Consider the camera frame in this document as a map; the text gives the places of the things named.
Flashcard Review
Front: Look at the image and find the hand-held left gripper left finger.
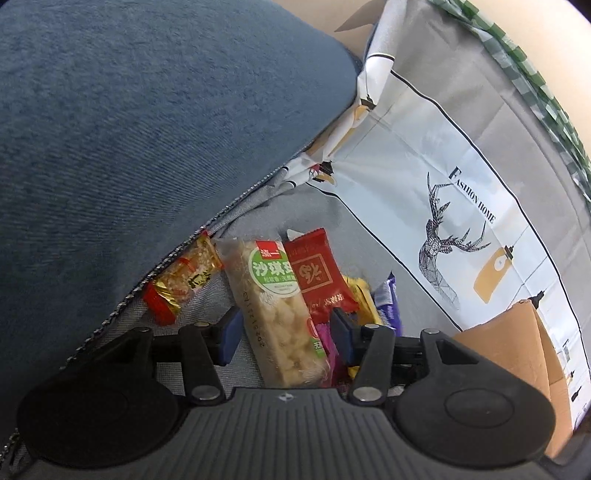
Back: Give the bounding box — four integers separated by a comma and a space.
60, 308, 243, 404

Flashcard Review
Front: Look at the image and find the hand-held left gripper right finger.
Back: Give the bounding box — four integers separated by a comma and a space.
330, 308, 492, 407

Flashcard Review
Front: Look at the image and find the green-label rice crisp bar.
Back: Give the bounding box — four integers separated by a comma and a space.
216, 237, 331, 389

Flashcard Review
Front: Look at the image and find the purple snack packet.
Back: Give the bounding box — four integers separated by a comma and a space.
372, 272, 403, 337

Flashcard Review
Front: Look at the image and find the red square snack packet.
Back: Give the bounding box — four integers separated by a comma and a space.
283, 228, 360, 320

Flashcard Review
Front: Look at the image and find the brown cardboard box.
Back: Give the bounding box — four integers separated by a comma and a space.
452, 299, 575, 457

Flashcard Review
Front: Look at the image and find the pink snack packet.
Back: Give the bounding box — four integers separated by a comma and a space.
315, 322, 352, 389

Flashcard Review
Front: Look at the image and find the yellow snack packet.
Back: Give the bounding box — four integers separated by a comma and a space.
342, 274, 384, 379

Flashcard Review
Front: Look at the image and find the gold and red candy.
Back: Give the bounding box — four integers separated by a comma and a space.
142, 232, 223, 326

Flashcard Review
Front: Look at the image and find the grey deer-print cloth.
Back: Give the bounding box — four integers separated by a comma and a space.
9, 0, 591, 472

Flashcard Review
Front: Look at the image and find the green checked cloth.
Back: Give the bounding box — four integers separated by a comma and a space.
427, 0, 591, 204

